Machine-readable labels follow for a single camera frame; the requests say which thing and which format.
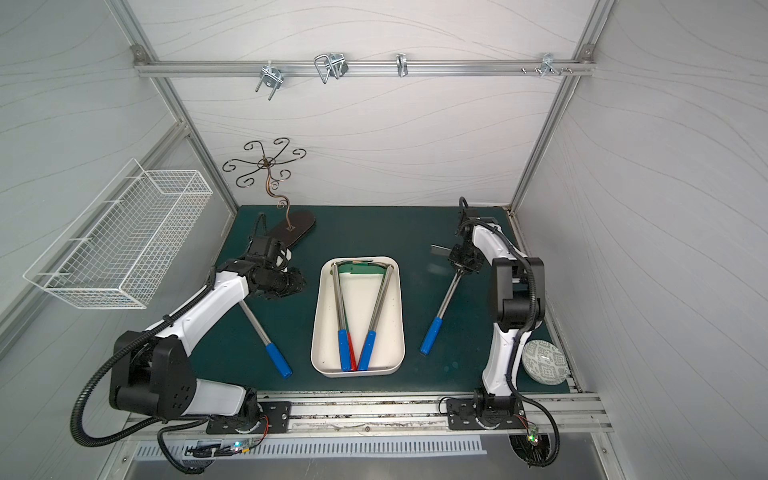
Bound steel blue hoe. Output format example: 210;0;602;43
357;262;394;371
331;259;372;372
239;301;293;379
419;244;465;356

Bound green red hoe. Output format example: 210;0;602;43
338;262;387;275
347;341;357;371

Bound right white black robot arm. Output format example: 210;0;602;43
449;197;544;428

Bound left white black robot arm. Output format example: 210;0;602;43
109;219;312;423

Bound white plastic storage tray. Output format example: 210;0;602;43
310;256;406;378

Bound green table mat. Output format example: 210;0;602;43
191;206;492;392

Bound bronze scroll jewelry stand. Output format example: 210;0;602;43
221;137;316;249

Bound green patterned ceramic bowl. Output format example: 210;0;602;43
522;340;570;386

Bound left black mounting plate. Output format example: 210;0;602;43
205;401;292;435

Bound black mounting plate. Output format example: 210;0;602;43
445;397;525;431
205;401;292;435

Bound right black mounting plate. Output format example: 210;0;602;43
445;397;525;431

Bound small metal clamp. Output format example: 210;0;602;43
395;53;408;78

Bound right metal bolt clamp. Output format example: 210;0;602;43
520;53;572;77

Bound left metal u-bolt clamp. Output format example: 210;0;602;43
255;64;284;101

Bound double metal u-bolt clamp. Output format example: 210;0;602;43
313;52;349;84

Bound right black corrugated cable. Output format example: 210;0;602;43
437;196;562;468

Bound black corrugated cable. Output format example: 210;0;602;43
69;269;217;475
437;196;562;468

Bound white wire basket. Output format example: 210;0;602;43
22;159;212;310

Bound left black corrugated cable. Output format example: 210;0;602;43
69;269;217;475

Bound white slotted cable duct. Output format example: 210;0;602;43
133;436;488;462

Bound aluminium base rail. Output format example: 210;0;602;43
119;392;613;442

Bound horizontal aluminium rail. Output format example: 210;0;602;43
134;57;597;79

